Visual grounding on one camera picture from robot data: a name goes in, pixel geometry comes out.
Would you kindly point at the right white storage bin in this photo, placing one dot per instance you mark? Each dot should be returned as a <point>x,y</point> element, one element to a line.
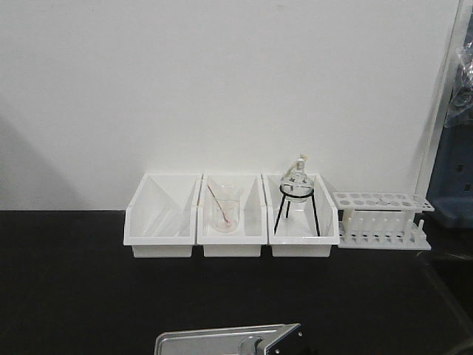
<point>307,229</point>

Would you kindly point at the white test tube rack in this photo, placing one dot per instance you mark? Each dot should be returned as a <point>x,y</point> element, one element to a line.
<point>381,221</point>

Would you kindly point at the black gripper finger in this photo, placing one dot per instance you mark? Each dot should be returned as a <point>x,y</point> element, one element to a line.
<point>284,339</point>

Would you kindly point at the round glass flask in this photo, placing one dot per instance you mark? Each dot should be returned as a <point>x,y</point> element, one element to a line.
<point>295,185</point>

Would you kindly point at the stirring rod in beaker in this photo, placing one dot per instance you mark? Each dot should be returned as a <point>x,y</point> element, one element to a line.
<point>219,198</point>

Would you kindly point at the middle white storage bin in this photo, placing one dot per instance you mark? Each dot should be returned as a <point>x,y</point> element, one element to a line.
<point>251,233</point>

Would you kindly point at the silver metal tray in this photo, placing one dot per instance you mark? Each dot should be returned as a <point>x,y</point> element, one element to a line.
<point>210,341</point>

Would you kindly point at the clear glass beaker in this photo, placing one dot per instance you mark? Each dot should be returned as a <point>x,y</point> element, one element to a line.
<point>249,345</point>

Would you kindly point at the left white storage bin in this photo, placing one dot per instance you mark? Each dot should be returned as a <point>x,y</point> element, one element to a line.
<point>161,218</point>

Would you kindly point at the white storage bin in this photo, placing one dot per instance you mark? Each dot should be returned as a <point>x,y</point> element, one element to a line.
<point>251,233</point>
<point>161,218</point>
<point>307,229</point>

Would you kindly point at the glass beaker in bin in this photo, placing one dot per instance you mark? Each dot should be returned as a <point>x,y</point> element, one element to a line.
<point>225,207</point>

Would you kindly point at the blue pegboard drying rack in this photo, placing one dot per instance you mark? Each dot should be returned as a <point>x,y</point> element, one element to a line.
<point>450,187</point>

